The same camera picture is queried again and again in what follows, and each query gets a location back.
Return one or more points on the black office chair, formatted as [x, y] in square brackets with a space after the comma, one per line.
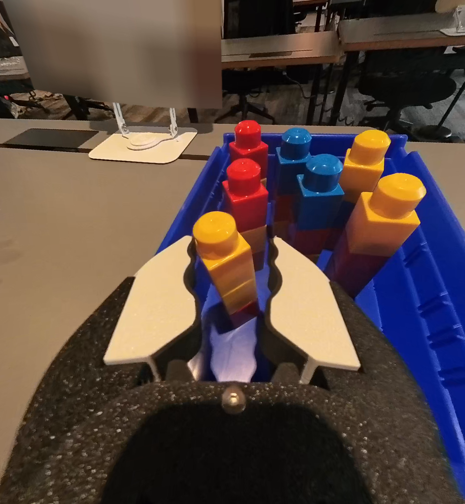
[242, 106]
[405, 88]

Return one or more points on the black desk panel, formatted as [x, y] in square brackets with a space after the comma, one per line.
[51, 138]

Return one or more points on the background desk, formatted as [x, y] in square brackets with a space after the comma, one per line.
[405, 31]
[279, 47]

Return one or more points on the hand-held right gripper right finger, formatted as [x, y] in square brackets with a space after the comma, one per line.
[307, 311]

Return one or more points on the cluster of block towers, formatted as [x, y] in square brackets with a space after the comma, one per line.
[319, 204]

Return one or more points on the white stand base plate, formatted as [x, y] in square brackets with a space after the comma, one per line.
[110, 153]

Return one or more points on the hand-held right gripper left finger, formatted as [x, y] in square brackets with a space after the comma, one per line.
[153, 307]

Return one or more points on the red mega block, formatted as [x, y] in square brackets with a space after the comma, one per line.
[244, 317]

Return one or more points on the blue plastic bin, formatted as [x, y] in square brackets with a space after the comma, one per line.
[433, 295]

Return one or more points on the yellow mega block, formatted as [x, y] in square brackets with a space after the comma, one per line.
[224, 260]
[240, 299]

